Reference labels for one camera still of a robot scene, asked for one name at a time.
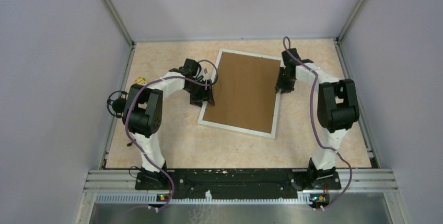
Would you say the white picture frame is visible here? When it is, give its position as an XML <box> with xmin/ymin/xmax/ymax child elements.
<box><xmin>197</xmin><ymin>48</ymin><xmax>283</xmax><ymax>140</ymax></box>

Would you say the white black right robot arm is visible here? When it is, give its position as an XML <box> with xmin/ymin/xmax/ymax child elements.
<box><xmin>275</xmin><ymin>48</ymin><xmax>359</xmax><ymax>188</ymax></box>

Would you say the yellow small block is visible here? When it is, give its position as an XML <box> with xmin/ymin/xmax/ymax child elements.
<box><xmin>135</xmin><ymin>77</ymin><xmax>148</xmax><ymax>86</ymax></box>

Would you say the black microphone on tripod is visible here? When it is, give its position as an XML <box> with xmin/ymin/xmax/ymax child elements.
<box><xmin>106</xmin><ymin>90</ymin><xmax>128</xmax><ymax>119</ymax></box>

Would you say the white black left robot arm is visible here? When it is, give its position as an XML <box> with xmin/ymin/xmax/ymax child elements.
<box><xmin>107</xmin><ymin>58</ymin><xmax>218</xmax><ymax>189</ymax></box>

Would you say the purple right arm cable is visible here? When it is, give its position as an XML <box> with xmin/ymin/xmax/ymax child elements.
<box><xmin>283</xmin><ymin>36</ymin><xmax>353</xmax><ymax>211</ymax></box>

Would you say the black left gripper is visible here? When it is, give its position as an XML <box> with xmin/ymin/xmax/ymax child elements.
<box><xmin>185</xmin><ymin>79</ymin><xmax>215</xmax><ymax>108</ymax></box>

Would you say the brown frame backing board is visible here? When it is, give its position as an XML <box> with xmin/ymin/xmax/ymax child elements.
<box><xmin>202</xmin><ymin>52</ymin><xmax>282</xmax><ymax>134</ymax></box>

